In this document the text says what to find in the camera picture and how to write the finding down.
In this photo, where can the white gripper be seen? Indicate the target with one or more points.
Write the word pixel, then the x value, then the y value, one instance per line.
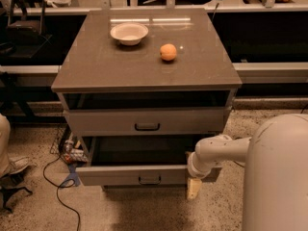
pixel 193 167

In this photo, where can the grey drawer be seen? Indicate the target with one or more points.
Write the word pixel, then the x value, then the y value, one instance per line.
pixel 137 161
pixel 131 122

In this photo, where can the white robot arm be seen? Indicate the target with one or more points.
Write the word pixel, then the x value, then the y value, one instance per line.
pixel 275 172

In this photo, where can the grey top drawer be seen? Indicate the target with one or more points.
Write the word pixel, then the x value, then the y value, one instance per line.
pixel 131 122

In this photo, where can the grey drawer cabinet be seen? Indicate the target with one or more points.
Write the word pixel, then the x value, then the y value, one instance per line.
pixel 100 73

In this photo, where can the orange fruit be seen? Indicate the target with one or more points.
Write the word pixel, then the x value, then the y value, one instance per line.
pixel 168 52

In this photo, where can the white bowl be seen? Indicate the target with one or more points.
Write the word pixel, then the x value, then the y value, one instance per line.
pixel 129 33

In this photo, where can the grey sneaker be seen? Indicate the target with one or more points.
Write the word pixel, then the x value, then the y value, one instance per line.
pixel 14 165

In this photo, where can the black chair base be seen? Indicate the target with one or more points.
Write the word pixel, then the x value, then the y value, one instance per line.
pixel 9 186

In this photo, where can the person leg beige trousers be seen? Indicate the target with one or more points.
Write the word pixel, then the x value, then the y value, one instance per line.
pixel 5 130

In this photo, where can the black chair background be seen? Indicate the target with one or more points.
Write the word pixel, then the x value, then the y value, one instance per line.
pixel 26 36

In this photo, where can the wire basket with items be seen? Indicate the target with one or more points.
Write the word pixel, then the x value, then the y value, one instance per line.
pixel 68 147

